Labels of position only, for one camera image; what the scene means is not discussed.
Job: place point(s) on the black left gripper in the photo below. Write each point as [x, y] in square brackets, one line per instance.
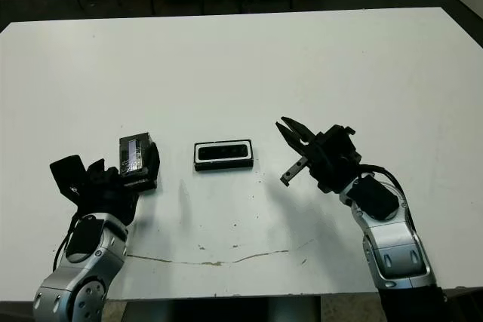
[109, 201]

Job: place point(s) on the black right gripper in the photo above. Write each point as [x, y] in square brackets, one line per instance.
[320, 163]

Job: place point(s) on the black box lid with label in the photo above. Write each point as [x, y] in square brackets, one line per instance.
[132, 152]

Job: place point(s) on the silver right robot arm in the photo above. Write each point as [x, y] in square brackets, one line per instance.
[392, 246]

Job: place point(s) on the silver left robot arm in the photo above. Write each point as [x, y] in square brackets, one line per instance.
[75, 280]

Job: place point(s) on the black box white inside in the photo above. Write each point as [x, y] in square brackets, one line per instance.
[222, 167]

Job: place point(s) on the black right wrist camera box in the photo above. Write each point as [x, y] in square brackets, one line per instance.
[343, 145]

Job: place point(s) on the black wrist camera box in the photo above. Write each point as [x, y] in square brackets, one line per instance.
[68, 178]
[343, 145]

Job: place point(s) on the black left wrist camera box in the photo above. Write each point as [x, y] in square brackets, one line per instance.
[68, 178]

